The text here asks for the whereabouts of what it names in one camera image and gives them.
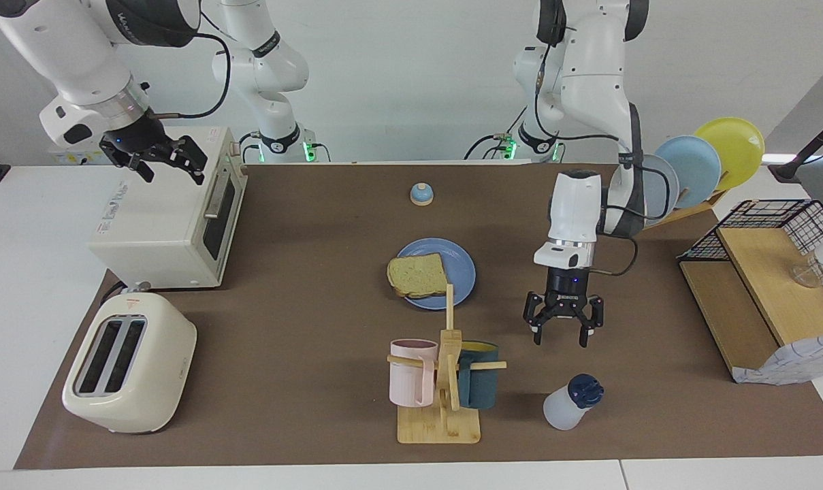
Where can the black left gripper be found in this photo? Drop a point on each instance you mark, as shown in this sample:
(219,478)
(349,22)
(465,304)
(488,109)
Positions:
(568,289)

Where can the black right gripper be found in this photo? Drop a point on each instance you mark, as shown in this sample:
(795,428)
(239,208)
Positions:
(139,139)

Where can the white seasoning bottle blue cap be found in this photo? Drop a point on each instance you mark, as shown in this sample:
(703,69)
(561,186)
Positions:
(561,412)

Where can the toast bread slice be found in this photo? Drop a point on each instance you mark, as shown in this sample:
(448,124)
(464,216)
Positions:
(418,275)

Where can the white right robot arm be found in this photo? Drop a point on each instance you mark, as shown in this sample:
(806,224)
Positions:
(57,47)

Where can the blue dinner plate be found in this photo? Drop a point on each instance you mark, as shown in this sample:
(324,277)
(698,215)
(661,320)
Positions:
(462,265)

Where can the wooden plate rack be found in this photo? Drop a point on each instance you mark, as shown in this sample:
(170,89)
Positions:
(690,209)

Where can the grey-blue plate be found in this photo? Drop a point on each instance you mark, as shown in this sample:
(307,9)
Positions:
(670,184)

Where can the light blue plate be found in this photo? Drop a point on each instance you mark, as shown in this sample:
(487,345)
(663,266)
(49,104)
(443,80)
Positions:
(697,167)

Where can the yellow plate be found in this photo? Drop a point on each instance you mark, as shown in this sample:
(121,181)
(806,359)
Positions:
(738,146)

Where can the white toaster oven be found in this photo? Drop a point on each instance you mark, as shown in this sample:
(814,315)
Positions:
(159,218)

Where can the white background box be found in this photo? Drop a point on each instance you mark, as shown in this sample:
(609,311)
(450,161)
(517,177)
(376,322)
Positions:
(67,158)

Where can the teal mug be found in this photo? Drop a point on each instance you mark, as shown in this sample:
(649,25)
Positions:
(482,388)

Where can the pink mug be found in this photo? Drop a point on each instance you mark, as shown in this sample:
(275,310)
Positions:
(411,381)

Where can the wooden mug tree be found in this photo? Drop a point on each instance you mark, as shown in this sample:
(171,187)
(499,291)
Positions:
(438,429)

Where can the small blue call bell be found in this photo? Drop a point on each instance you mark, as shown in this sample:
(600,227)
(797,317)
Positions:
(421,195)

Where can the cream pop-up toaster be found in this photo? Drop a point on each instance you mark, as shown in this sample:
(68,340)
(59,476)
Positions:
(159,367)

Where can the brown table mat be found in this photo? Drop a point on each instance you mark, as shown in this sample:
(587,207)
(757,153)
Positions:
(302,354)

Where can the blue white patterned cloth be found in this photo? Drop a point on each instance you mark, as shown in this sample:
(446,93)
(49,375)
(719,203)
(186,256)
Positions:
(792,361)

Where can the clear glass cup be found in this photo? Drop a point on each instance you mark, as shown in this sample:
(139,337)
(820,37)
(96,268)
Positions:
(806,275)

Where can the black stand pole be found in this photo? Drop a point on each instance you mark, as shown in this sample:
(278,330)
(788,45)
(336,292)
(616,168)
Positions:
(789,170)

